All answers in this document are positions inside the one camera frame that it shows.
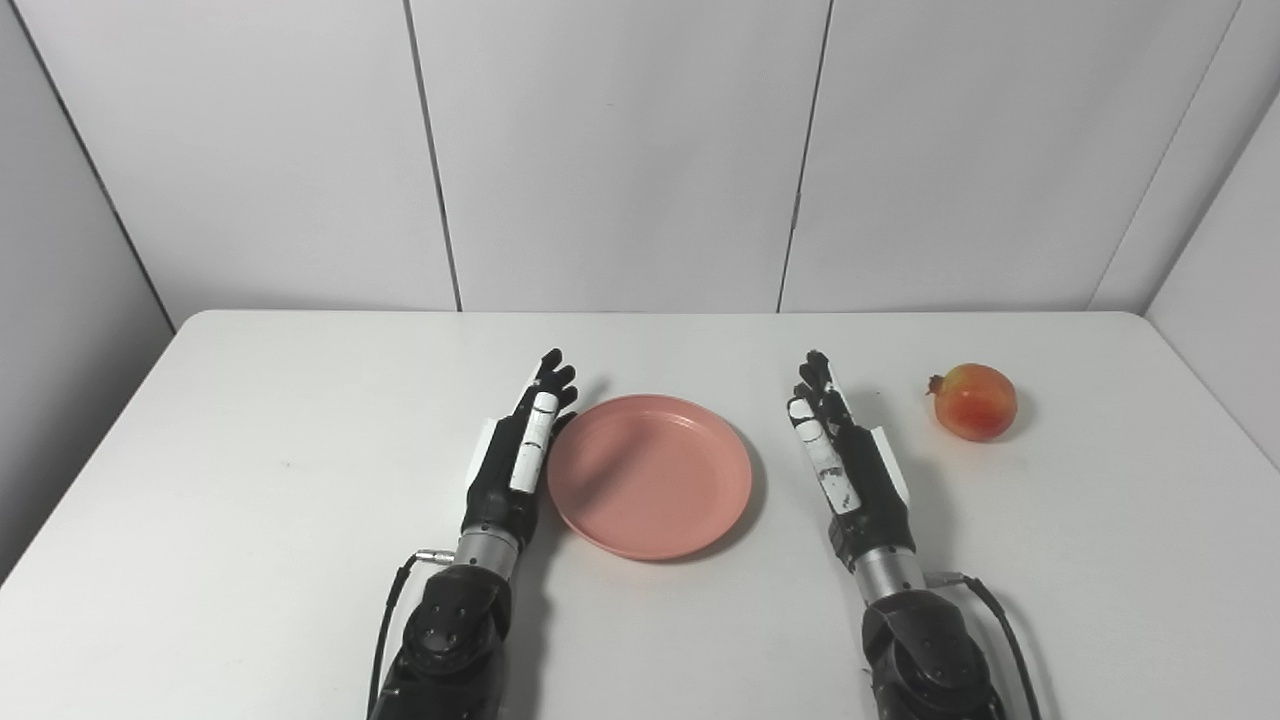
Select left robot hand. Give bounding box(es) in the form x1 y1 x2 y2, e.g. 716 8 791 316
461 348 580 549

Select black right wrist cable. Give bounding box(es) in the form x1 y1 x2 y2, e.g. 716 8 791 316
925 570 1043 720

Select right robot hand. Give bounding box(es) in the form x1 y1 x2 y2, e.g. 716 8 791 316
787 349 917 574

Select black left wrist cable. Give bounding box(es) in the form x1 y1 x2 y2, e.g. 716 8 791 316
366 548 456 719

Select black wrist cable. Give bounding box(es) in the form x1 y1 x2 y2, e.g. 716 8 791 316
925 570 1043 720
366 548 456 719

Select pink plate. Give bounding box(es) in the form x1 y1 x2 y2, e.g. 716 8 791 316
546 394 754 562

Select red yellow pomegranate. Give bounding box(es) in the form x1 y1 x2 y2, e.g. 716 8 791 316
927 363 1019 442

